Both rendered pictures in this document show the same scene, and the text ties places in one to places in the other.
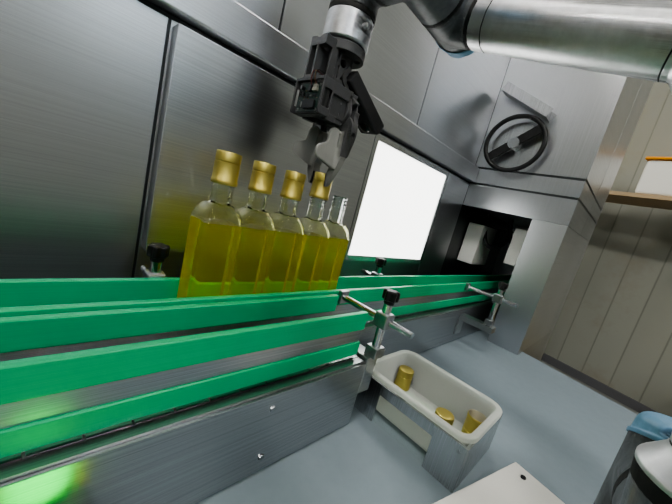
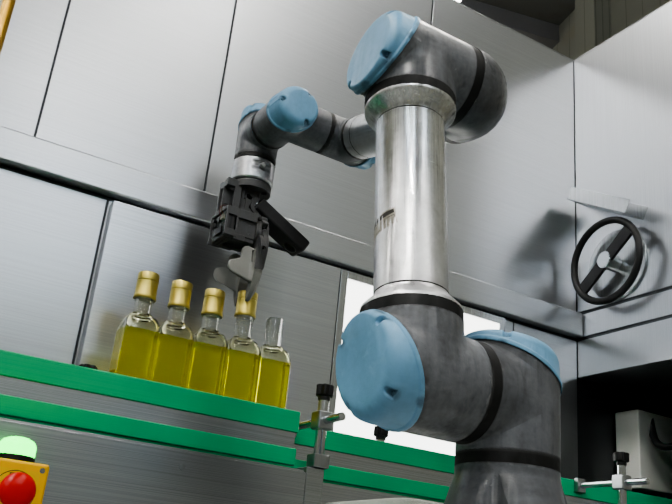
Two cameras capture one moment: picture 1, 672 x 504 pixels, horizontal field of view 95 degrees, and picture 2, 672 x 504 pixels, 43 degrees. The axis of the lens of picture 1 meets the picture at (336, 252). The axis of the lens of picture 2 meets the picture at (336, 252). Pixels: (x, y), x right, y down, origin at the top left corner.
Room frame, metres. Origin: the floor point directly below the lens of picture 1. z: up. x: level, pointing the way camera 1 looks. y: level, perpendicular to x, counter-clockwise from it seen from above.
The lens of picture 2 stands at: (-0.70, -0.50, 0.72)
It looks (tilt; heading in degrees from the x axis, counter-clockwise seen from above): 22 degrees up; 18
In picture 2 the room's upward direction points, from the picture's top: 6 degrees clockwise
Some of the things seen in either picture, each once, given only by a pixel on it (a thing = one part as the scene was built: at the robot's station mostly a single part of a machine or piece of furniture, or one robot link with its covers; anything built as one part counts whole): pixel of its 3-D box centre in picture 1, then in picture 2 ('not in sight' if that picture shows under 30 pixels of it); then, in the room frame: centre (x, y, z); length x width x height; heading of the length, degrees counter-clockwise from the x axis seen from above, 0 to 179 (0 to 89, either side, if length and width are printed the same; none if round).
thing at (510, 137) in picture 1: (514, 144); (610, 262); (1.23, -0.54, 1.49); 0.21 x 0.05 x 0.21; 47
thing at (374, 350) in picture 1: (372, 317); (313, 427); (0.53, -0.09, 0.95); 0.17 x 0.03 x 0.12; 47
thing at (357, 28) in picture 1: (348, 36); (253, 176); (0.54, 0.07, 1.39); 0.08 x 0.08 x 0.05
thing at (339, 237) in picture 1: (321, 272); (264, 409); (0.60, 0.02, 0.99); 0.06 x 0.06 x 0.21; 47
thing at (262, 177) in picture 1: (262, 177); (180, 295); (0.47, 0.14, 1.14); 0.04 x 0.04 x 0.04
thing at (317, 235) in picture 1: (300, 273); (233, 402); (0.55, 0.05, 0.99); 0.06 x 0.06 x 0.21; 47
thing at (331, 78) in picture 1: (331, 87); (242, 217); (0.53, 0.07, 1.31); 0.09 x 0.08 x 0.12; 137
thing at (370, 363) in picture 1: (350, 360); (299, 493); (0.54, -0.08, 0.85); 0.09 x 0.04 x 0.07; 47
